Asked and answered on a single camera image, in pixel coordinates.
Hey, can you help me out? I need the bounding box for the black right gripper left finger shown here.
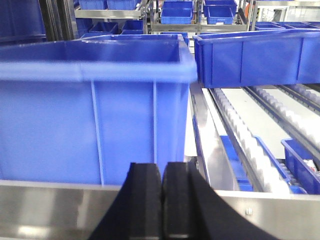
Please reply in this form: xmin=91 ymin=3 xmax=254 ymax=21
xmin=89 ymin=163 xmax=162 ymax=240

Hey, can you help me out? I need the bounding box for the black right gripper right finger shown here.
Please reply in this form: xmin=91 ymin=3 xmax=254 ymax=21
xmin=162 ymin=162 xmax=275 ymax=240

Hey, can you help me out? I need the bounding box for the large blue plastic tray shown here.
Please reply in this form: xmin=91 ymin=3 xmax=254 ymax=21
xmin=0 ymin=34 xmax=197 ymax=185

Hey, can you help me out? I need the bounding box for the blue bin top shelf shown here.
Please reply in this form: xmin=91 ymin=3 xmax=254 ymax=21
xmin=160 ymin=0 xmax=194 ymax=25

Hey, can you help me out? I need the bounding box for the blue bin lower middle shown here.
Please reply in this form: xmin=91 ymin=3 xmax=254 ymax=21
xmin=192 ymin=117 xmax=308 ymax=195

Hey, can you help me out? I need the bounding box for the white roller track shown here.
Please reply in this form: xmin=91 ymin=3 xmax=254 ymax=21
xmin=211 ymin=88 xmax=291 ymax=195

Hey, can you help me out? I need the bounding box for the blue bin lower right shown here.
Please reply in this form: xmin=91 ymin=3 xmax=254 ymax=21
xmin=281 ymin=138 xmax=320 ymax=195

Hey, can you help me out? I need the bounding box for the blue bin on rollers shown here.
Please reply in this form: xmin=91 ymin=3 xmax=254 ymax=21
xmin=193 ymin=28 xmax=320 ymax=89

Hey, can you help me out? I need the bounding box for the steel shelf front rail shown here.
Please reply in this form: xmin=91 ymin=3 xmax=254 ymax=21
xmin=0 ymin=180 xmax=320 ymax=240

